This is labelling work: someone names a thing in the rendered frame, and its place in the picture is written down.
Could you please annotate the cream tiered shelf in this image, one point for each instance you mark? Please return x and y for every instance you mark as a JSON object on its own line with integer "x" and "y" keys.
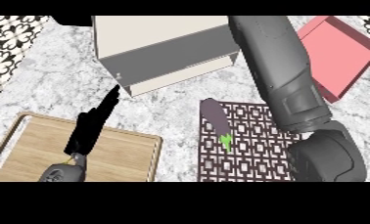
{"x": 158, "y": 52}

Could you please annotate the black dark appliance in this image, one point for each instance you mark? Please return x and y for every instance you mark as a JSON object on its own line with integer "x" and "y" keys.
{"x": 72, "y": 20}

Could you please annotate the wooden cutting board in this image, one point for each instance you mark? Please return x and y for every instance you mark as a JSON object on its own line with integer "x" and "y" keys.
{"x": 78, "y": 154}

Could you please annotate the brown patterned placemat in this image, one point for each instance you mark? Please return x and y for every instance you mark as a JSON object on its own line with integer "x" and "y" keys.
{"x": 250, "y": 159}

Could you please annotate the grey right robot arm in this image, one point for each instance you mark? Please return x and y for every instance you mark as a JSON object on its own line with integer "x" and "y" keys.
{"x": 288, "y": 81}

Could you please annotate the pink box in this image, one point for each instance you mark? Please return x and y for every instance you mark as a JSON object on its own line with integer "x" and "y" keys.
{"x": 337, "y": 55}

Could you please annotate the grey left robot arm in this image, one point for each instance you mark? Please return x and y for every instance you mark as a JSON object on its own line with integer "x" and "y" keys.
{"x": 65, "y": 171}

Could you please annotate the purple eggplant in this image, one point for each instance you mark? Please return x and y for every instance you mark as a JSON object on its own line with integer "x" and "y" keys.
{"x": 214, "y": 117}

